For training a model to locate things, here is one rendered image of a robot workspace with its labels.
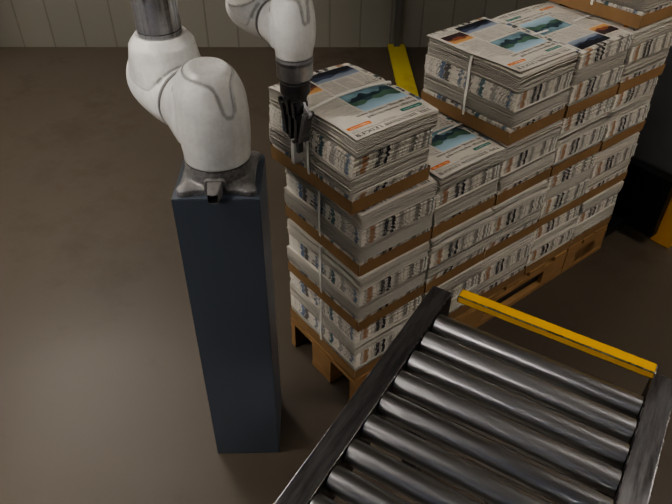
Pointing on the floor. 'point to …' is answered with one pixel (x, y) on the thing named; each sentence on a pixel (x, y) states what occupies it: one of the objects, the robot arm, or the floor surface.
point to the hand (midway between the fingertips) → (297, 150)
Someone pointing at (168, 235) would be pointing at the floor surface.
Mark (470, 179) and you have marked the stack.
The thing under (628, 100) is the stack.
